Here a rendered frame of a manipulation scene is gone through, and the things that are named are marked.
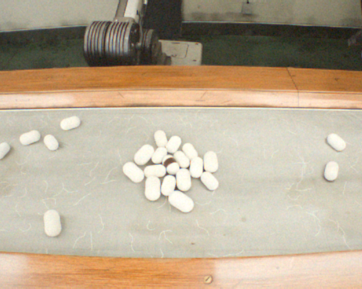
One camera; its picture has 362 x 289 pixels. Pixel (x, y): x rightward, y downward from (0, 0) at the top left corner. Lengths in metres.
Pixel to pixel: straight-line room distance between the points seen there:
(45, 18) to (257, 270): 2.56
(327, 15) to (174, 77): 2.35
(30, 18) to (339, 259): 2.66
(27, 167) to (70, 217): 0.13
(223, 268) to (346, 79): 0.50
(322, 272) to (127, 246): 0.24
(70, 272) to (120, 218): 0.10
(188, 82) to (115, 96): 0.14
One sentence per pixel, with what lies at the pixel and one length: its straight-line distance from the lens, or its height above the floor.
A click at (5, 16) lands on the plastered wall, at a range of 2.84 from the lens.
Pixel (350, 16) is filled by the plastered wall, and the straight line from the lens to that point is 2.96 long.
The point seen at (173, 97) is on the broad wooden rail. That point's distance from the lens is 0.56.
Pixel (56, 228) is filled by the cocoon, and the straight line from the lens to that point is 0.41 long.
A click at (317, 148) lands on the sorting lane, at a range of 0.54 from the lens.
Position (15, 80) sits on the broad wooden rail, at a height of 0.76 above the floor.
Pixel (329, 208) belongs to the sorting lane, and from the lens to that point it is 0.46.
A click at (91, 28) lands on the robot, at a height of 0.79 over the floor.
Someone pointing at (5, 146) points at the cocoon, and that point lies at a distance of 0.54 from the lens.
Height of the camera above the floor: 1.09
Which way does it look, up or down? 46 degrees down
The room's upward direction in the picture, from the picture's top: straight up
